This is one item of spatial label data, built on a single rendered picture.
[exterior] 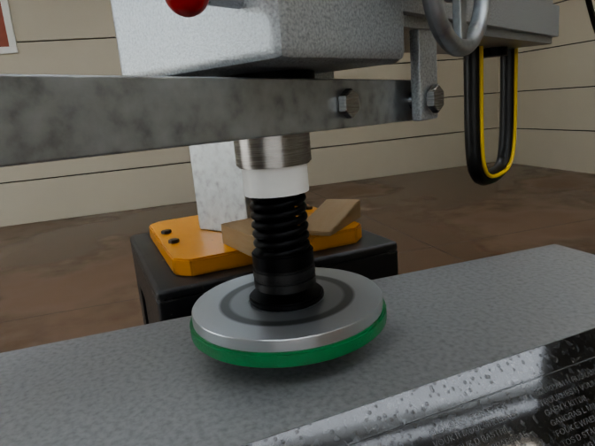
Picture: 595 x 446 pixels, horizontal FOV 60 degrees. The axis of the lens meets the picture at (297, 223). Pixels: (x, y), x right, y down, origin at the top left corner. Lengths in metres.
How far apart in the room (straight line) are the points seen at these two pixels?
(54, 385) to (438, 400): 0.40
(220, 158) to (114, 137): 0.98
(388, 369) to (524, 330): 0.17
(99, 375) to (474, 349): 0.40
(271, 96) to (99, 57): 6.10
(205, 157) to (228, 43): 0.94
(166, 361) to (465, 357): 0.32
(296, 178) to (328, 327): 0.15
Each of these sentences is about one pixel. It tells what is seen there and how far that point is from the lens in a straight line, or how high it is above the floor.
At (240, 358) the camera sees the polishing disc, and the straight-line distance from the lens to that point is 0.51.
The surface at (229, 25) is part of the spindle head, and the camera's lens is 0.44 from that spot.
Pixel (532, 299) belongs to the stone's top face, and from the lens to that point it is 0.73.
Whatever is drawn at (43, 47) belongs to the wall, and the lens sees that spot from 6.60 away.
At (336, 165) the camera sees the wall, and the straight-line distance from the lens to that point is 6.96.
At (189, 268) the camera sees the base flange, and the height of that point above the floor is 0.76.
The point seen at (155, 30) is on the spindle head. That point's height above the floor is 1.17.
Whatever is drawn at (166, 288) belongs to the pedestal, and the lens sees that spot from 1.13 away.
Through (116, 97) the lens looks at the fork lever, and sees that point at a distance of 0.36.
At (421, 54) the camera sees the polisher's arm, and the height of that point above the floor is 1.14.
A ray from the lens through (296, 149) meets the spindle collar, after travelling 0.51.
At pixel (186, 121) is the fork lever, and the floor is 1.09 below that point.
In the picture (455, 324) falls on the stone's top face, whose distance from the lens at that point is 0.64.
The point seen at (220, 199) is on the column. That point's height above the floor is 0.87.
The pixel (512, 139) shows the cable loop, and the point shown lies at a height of 0.98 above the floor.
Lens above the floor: 1.10
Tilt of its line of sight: 13 degrees down
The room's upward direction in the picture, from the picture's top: 5 degrees counter-clockwise
